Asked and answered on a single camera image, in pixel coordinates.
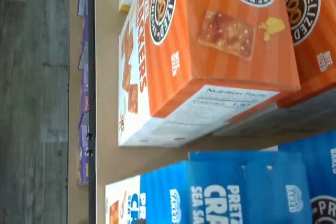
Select blue white Pretzelized crackers box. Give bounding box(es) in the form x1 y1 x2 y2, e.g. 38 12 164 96
277 129 336 224
104 151 313 224

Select purple boxes on lower shelf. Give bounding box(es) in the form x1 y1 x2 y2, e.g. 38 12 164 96
67 0 90 224

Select orange Pretzelized crackers box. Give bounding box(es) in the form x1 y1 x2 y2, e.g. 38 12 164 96
213 0 336 137
118 0 301 147

